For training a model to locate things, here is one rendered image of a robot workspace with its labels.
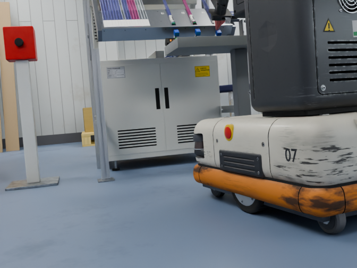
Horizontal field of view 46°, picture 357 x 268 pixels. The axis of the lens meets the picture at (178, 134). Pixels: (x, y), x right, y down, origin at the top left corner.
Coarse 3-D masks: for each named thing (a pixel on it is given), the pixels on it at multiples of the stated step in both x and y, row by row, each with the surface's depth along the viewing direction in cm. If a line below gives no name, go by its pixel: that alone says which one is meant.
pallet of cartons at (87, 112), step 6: (84, 108) 481; (90, 108) 482; (84, 114) 481; (90, 114) 483; (84, 120) 481; (90, 120) 483; (84, 126) 484; (90, 126) 483; (84, 132) 477; (90, 132) 464; (84, 138) 445; (90, 138) 447; (84, 144) 446; (90, 144) 447
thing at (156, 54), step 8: (88, 24) 200; (240, 24) 220; (88, 32) 200; (240, 32) 221; (152, 56) 252; (160, 56) 243; (168, 56) 261; (176, 56) 254; (184, 56) 249; (224, 112) 244; (232, 112) 232; (96, 120) 218
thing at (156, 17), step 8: (152, 16) 216; (160, 16) 217; (168, 16) 217; (176, 16) 218; (184, 16) 219; (200, 16) 221; (208, 16) 222; (152, 24) 211; (160, 24) 211; (168, 24) 212; (176, 24) 213; (184, 24) 214; (192, 24) 213
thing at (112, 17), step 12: (108, 0) 220; (120, 0) 222; (132, 0) 223; (108, 12) 212; (120, 12) 213; (132, 12) 214; (144, 12) 216; (108, 24) 204; (120, 24) 205; (132, 24) 206; (144, 24) 208
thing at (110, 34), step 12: (204, 24) 212; (228, 24) 214; (108, 36) 203; (120, 36) 204; (132, 36) 206; (144, 36) 208; (156, 36) 209; (168, 36) 211; (180, 36) 212; (192, 36) 214; (204, 36) 216
